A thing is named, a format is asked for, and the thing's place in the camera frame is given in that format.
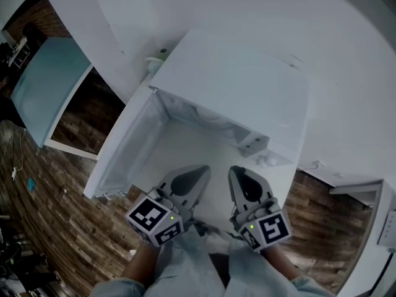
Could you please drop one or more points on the glass turntable plate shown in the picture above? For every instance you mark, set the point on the glass turntable plate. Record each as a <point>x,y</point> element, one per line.
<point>216,121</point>

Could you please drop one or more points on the white cup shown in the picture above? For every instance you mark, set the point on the white cup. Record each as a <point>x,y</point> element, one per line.
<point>153,64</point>

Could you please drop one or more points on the black equipment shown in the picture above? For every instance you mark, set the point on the black equipment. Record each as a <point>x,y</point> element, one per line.
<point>18,258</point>

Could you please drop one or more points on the white power adapter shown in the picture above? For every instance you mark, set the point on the white power adapter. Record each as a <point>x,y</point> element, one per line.
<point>14,174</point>

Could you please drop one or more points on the person's right forearm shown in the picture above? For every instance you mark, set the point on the person's right forearm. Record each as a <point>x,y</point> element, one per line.
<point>280,261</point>

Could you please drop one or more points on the white control box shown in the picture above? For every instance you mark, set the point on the white control box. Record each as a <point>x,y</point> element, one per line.
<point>388,227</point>

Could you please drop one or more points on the teal scrap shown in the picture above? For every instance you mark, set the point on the teal scrap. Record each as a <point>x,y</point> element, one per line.
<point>31,185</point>

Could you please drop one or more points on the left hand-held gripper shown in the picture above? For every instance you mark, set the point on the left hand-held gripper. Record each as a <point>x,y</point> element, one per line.
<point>148,216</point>

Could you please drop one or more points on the person's left forearm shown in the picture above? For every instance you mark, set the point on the person's left forearm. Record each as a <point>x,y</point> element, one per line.
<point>139,263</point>

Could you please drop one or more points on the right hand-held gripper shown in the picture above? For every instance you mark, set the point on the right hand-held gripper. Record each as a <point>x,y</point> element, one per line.
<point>272,227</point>

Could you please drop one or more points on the light blue top table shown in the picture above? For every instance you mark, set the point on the light blue top table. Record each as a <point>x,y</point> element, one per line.
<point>46,82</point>

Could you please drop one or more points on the person's light blue shirt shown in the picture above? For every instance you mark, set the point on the person's light blue shirt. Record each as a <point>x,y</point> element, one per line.
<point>117,289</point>

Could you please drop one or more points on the white cabinet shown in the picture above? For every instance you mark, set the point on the white cabinet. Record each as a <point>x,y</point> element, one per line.
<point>355,186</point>

